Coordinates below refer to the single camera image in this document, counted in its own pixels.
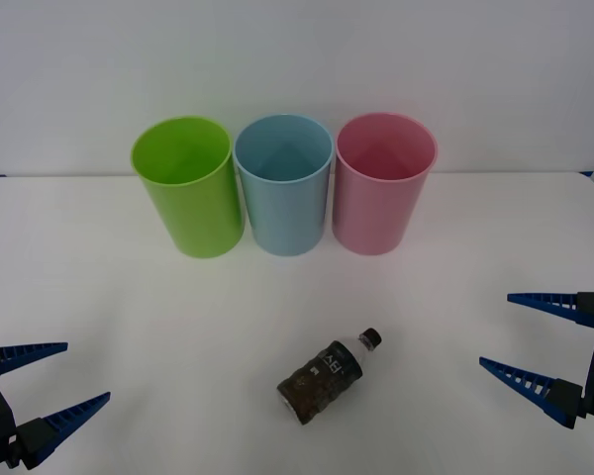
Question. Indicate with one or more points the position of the pink plastic bin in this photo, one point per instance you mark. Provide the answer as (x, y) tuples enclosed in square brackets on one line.
[(371, 218)]

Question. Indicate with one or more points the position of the pale blue plastic bin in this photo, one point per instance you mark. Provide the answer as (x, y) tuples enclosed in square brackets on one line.
[(284, 218)]

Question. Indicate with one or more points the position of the dark plastic bottle black cap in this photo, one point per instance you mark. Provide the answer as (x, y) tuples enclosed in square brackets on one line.
[(322, 381)]

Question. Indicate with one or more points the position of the green plastic bin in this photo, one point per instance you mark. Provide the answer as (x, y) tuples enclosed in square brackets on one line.
[(193, 218)]

